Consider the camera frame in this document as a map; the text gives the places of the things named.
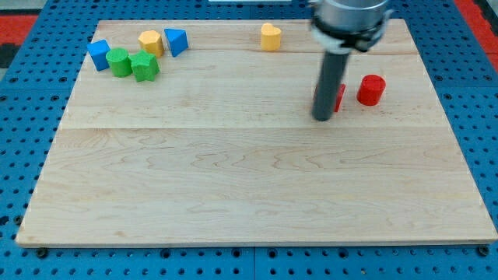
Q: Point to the blue cube block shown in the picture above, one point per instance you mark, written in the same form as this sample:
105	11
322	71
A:
98	51

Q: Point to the green star block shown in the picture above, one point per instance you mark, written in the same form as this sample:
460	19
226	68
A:
144	66

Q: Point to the red block behind rod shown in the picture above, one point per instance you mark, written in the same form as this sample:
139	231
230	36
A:
339	97

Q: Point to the wooden board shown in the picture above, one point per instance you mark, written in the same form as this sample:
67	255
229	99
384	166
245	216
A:
221	151

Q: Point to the red cylinder block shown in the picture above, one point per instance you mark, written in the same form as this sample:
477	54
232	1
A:
370	90

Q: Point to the blue triangle block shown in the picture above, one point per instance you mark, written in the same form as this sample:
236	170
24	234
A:
177	41

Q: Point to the green cylinder block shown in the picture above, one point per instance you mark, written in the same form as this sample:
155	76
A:
119	62

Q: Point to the yellow hexagon block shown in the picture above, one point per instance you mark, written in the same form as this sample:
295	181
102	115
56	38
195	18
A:
151	42

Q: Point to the yellow heart block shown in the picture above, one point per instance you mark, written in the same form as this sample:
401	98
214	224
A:
270	37

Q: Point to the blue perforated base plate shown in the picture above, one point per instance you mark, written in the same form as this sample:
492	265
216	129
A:
42	47

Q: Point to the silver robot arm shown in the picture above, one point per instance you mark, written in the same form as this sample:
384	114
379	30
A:
340	27

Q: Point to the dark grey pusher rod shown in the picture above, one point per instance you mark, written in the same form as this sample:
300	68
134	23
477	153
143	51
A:
329	81

